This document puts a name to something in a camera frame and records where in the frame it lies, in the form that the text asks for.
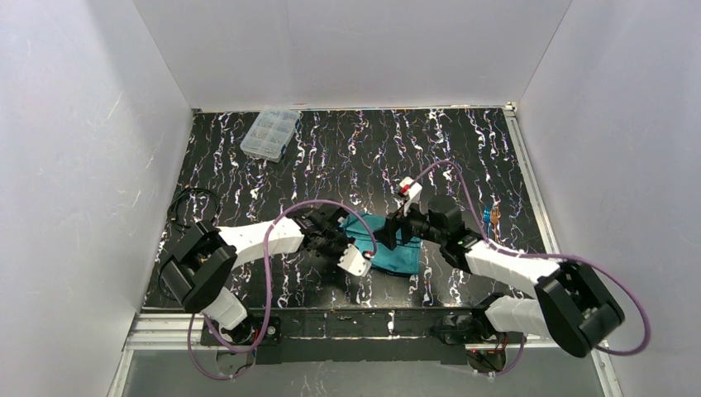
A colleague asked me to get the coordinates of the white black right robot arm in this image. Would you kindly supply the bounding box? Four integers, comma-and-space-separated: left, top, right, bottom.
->
374, 196, 625, 357

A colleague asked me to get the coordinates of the teal cloth napkin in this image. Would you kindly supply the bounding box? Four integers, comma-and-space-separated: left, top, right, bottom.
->
338, 212, 422, 278

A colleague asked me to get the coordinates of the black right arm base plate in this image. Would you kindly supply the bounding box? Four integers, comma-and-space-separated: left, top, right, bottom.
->
428, 312, 522, 349

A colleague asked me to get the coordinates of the clear plastic screw organizer box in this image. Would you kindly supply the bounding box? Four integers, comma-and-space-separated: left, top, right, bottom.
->
240, 107, 302, 163

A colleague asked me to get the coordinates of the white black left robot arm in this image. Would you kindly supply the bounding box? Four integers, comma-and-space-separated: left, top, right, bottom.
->
158, 204, 365, 330

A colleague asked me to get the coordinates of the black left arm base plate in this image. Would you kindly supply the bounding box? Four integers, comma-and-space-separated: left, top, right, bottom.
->
211, 309, 282, 347

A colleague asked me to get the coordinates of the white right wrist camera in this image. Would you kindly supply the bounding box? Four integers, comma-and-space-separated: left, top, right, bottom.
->
398, 177, 422, 215

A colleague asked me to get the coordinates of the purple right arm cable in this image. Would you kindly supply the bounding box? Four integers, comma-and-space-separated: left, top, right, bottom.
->
405, 159, 653, 379

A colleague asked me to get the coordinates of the aluminium right side rail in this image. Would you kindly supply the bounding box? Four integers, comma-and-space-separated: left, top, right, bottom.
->
503, 102, 560, 253

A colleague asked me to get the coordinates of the aluminium front frame rail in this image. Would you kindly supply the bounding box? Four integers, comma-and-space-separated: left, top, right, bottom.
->
122, 309, 610, 352

